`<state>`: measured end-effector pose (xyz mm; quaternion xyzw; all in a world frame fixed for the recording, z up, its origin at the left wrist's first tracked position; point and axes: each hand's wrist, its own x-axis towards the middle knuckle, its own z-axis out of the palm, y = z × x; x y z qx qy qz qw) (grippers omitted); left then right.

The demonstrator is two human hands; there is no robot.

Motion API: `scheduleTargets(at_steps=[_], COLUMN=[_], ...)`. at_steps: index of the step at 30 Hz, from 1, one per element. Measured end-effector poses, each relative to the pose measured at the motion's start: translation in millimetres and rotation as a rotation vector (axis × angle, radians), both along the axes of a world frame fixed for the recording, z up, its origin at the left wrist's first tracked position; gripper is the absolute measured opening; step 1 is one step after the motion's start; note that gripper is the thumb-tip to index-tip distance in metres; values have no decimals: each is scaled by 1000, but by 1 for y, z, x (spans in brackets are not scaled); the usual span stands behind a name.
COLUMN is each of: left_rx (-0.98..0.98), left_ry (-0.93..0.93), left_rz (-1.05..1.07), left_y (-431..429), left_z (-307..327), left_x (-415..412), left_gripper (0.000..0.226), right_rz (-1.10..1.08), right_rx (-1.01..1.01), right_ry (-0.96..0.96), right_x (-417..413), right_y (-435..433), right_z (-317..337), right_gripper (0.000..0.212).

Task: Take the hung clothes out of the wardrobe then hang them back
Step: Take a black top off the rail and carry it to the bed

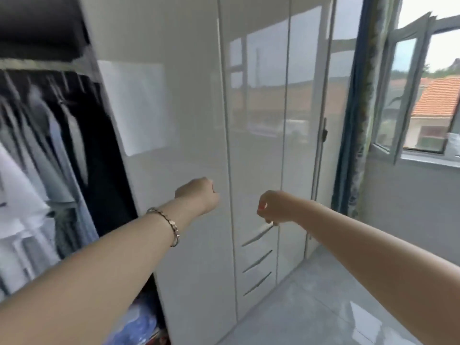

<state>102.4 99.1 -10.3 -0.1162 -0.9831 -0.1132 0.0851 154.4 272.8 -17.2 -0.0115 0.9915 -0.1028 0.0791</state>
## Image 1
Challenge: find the wooden hanging rod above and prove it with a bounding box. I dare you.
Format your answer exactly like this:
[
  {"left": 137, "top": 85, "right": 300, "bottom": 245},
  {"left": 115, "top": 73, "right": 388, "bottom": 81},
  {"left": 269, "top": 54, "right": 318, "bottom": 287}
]
[{"left": 0, "top": 57, "right": 100, "bottom": 74}]

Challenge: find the row of clothes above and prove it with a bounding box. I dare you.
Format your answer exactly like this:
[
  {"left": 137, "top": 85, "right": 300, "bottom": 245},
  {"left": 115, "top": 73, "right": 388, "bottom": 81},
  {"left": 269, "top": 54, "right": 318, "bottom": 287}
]
[{"left": 0, "top": 68, "right": 139, "bottom": 302}]

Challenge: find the person's right forearm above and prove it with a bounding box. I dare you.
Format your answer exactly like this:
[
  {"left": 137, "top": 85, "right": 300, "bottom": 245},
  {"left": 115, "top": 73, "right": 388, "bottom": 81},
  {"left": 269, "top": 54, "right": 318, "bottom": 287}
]
[{"left": 300, "top": 201, "right": 460, "bottom": 345}]

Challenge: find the white paper sheet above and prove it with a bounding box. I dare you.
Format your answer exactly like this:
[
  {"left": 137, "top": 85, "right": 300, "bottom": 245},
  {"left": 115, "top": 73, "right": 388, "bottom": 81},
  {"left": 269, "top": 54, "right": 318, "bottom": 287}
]
[{"left": 97, "top": 60, "right": 177, "bottom": 158}]

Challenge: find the person's right hand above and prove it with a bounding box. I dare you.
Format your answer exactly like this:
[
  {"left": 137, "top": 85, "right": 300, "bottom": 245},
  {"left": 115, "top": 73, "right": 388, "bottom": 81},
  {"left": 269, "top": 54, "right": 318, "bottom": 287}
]
[{"left": 256, "top": 190, "right": 313, "bottom": 227}]

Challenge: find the white framed window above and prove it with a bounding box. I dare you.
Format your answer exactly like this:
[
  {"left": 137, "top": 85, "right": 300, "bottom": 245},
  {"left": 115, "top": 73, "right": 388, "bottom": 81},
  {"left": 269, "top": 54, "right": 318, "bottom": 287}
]
[{"left": 370, "top": 0, "right": 460, "bottom": 166}]

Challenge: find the person's left forearm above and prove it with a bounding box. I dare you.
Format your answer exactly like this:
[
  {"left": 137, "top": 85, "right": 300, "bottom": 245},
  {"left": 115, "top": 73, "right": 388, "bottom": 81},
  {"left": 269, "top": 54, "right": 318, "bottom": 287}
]
[{"left": 0, "top": 201, "right": 191, "bottom": 345}]

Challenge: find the person's left hand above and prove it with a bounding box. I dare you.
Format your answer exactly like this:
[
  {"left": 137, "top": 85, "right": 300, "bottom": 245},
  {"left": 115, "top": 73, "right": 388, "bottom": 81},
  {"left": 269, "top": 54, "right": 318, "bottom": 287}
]
[{"left": 163, "top": 177, "right": 220, "bottom": 229}]

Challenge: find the silver link bracelet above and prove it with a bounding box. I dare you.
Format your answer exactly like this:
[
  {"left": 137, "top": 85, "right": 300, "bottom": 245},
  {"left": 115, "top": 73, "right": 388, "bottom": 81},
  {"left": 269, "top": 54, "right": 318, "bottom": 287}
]
[{"left": 145, "top": 207, "right": 181, "bottom": 248}]

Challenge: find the white glossy wardrobe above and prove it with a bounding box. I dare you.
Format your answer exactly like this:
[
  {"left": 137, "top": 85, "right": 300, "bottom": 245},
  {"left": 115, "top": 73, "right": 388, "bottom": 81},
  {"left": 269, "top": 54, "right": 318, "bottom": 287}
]
[{"left": 0, "top": 0, "right": 364, "bottom": 345}]

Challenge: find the blue floral curtain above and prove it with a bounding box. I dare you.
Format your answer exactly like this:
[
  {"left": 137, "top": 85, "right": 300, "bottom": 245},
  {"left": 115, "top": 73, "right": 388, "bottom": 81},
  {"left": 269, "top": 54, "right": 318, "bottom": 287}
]
[{"left": 330, "top": 0, "right": 405, "bottom": 219}]

